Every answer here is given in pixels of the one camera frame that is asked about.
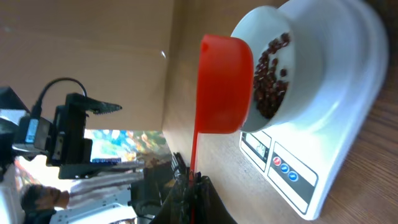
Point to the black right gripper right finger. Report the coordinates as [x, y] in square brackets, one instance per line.
[209, 207]

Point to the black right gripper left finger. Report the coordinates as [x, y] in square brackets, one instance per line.
[177, 207]

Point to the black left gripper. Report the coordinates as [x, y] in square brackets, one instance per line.
[69, 150]

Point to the red plastic measuring scoop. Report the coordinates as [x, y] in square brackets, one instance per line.
[224, 89]

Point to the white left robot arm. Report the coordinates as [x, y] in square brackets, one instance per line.
[12, 211]

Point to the white digital kitchen scale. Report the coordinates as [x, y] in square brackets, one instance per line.
[336, 62]

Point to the person in background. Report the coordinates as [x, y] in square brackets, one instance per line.
[37, 199]

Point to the red adzuki beans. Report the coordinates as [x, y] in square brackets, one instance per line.
[269, 86]

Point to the white plastic bowl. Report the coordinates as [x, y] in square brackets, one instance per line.
[288, 67]

